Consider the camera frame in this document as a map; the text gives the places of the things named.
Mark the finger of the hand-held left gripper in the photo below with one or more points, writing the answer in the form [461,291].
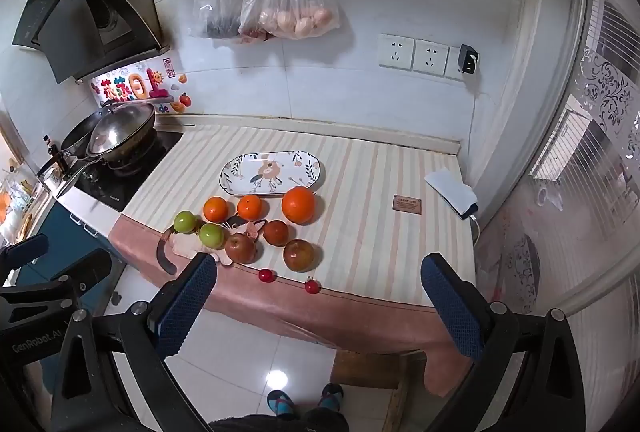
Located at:
[25,249]
[75,267]

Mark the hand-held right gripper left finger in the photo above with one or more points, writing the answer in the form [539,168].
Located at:
[187,302]

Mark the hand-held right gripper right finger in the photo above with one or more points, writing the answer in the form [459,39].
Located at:
[450,307]

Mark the green apple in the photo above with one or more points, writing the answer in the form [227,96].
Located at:
[185,222]
[211,235]

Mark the red apple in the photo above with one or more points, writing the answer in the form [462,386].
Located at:
[299,255]
[241,248]

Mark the cherry tomato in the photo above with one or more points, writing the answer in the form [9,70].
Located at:
[266,275]
[312,286]

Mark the small orange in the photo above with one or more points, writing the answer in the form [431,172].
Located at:
[216,209]
[276,232]
[250,207]

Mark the large orange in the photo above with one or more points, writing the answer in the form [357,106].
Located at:
[298,205]

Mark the glass fruit bowl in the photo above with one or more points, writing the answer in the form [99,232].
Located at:
[272,172]

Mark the blue base cabinet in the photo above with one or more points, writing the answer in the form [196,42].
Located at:
[60,222]

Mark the black glass cooktop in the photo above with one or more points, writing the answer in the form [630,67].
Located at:
[120,182]

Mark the dark sauce bottle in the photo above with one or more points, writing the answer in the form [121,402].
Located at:
[55,155]

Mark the wooden stool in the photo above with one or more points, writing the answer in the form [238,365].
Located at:
[370,369]

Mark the brown mat label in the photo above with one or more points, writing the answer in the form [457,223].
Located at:
[407,204]

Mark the white folded cloth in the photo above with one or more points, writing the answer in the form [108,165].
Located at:
[450,189]

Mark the black frying pan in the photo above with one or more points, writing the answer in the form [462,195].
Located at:
[77,137]

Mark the blue slipper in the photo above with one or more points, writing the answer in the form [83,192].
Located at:
[330,397]
[281,403]

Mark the steel wok with lid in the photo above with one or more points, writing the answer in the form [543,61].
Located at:
[125,127]

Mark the person's dark pants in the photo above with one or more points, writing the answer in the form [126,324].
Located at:
[280,424]

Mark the striped cat print mat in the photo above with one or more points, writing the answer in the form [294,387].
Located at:
[375,162]

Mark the black range hood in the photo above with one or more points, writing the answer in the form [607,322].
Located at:
[60,12]

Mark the black charger plug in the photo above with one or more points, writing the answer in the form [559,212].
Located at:
[469,58]

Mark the white lace curtain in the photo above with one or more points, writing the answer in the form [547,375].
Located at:
[600,87]

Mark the colourful wall stickers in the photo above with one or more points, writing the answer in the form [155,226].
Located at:
[125,85]

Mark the white wall outlet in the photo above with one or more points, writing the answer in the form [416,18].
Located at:
[451,62]
[396,51]
[430,57]

